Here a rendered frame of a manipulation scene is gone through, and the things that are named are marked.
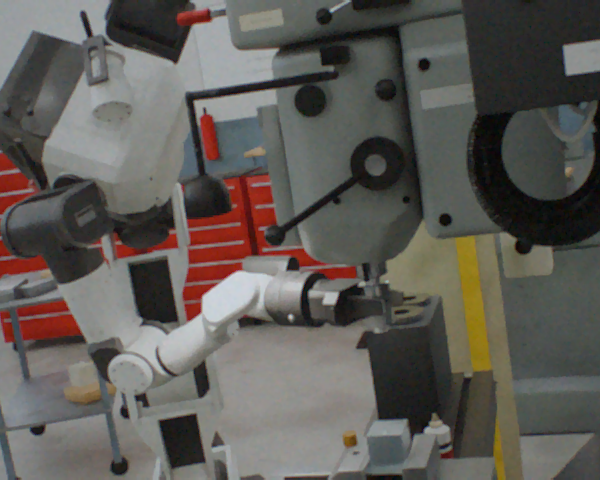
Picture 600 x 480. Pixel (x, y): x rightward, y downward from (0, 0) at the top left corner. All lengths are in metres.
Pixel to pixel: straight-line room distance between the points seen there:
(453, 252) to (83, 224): 1.78
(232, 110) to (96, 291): 9.26
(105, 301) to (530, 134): 0.77
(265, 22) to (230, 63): 9.53
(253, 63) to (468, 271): 7.78
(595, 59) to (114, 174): 0.90
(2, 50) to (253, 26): 10.64
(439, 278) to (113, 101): 1.84
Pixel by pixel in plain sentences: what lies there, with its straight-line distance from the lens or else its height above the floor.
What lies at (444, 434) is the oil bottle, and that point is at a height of 1.00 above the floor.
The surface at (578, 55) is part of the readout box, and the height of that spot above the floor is 1.56.
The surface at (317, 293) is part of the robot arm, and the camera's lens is 1.49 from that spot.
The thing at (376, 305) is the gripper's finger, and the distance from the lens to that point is 1.44.
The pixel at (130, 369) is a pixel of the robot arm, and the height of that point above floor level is 1.15.
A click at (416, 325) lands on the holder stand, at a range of 1.82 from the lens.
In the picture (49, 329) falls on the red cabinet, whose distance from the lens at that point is 6.97.
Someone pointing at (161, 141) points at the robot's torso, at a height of 1.51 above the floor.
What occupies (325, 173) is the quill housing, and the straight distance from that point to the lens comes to 1.35.
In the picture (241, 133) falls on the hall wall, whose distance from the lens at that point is 10.87.
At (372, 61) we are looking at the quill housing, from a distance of 1.33.
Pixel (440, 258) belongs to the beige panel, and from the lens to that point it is 3.22.
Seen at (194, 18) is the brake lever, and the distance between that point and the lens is 1.58.
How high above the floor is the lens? 1.59
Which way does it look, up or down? 9 degrees down
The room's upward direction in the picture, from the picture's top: 9 degrees counter-clockwise
